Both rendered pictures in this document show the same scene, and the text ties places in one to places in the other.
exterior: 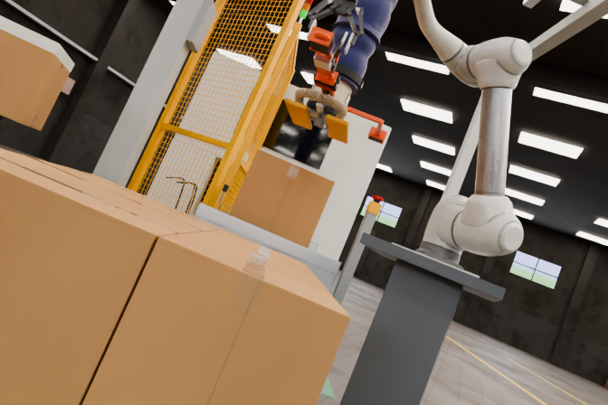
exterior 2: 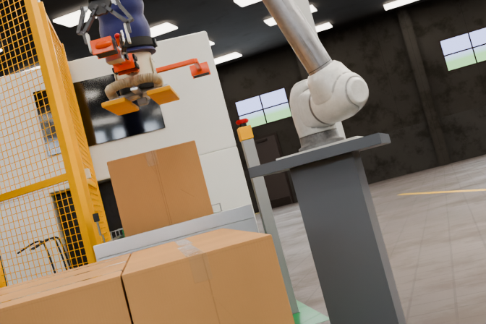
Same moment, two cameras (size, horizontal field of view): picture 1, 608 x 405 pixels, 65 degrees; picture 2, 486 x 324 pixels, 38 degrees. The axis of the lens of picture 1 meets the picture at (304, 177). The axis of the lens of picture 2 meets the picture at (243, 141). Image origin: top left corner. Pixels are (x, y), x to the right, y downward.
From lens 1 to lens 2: 0.92 m
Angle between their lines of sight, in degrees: 8
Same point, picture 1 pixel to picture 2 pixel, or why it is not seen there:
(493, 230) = (340, 95)
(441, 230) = (307, 120)
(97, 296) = not seen: outside the picture
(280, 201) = (160, 192)
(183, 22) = not seen: outside the picture
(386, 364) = (339, 254)
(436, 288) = (334, 168)
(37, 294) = not seen: outside the picture
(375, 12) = not seen: outside the picture
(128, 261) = (115, 304)
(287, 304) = (228, 255)
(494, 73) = not seen: outside the picture
